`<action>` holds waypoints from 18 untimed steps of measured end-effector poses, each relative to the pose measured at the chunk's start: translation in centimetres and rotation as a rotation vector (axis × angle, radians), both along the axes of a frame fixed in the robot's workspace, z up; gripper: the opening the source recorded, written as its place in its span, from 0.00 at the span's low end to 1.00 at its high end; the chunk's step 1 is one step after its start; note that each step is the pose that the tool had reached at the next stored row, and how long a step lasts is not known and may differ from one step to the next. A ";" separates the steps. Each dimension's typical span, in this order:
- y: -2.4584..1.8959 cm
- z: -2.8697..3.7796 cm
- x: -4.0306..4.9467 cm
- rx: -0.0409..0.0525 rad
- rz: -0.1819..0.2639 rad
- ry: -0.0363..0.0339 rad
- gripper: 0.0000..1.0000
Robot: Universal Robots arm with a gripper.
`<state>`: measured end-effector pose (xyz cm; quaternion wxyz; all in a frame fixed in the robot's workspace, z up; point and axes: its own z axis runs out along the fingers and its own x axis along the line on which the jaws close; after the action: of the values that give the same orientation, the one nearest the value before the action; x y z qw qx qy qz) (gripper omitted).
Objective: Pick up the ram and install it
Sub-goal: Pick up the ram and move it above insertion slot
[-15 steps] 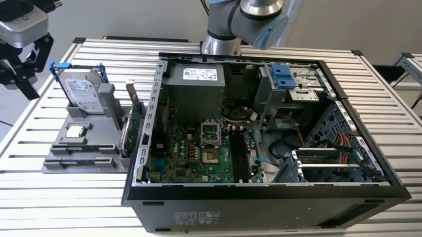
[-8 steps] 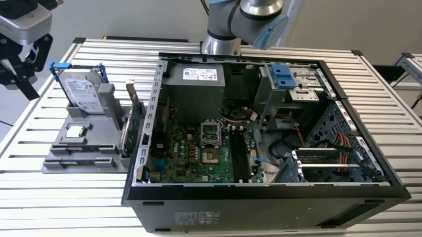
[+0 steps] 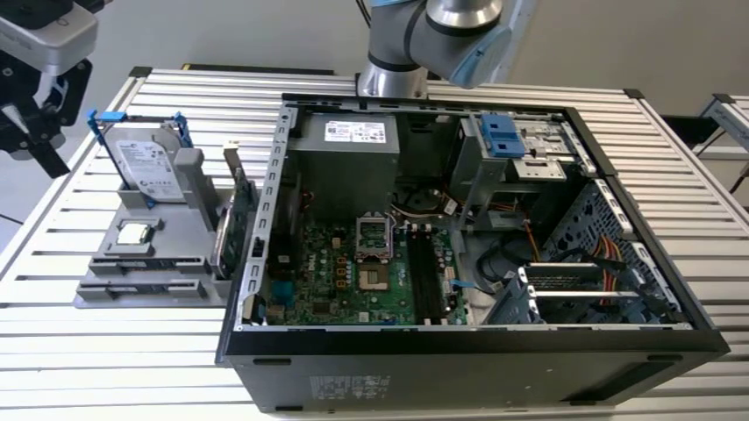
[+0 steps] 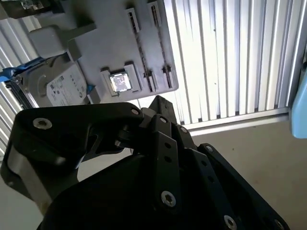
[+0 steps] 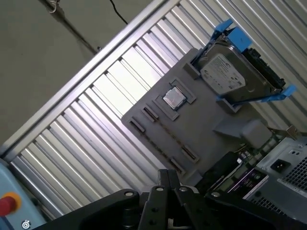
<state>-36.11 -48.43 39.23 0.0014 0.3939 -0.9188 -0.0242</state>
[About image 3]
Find orange yellow power wires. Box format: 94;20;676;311
489;197;532;225

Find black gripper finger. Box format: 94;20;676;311
28;138;74;180

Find RAM stick with white label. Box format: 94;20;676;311
90;257;211;269
78;282;202;294

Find black looped cable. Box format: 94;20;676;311
477;234;532;296

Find hard disk in blue carrier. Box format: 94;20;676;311
85;107;198;207

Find grey parts rack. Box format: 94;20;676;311
73;146;239;310

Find white yellow wire bundle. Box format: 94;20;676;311
390;186;468;220

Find grey metal drive cage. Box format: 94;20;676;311
450;111;591;232

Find grey power supply unit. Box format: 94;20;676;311
289;112;404;218

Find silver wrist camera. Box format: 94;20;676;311
0;0;101;79

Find green graphics card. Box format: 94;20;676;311
211;139;261;282

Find perforated metal disk bay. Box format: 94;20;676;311
484;260;649;326

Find red orange yellow wire bundle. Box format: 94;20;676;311
588;235;627;310

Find black open PC case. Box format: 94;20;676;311
214;91;733;413

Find black round speaker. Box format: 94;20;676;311
405;187;448;212

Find black box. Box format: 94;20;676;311
660;114;720;148

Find neighbouring metal slat table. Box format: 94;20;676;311
693;92;749;194

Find silver socket cover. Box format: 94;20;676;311
356;210;393;260

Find black RAM slot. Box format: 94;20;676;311
408;223;430;326
413;223;437;326
426;223;452;326
421;223;445;326

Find silver CPU chip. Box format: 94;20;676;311
115;222;155;246

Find thin orange wire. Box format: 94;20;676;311
522;218;544;264

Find green Dell motherboard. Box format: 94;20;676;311
266;210;473;328

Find blue plastic drive latch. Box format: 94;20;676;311
477;112;526;160

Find CPU socket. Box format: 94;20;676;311
357;259;393;294

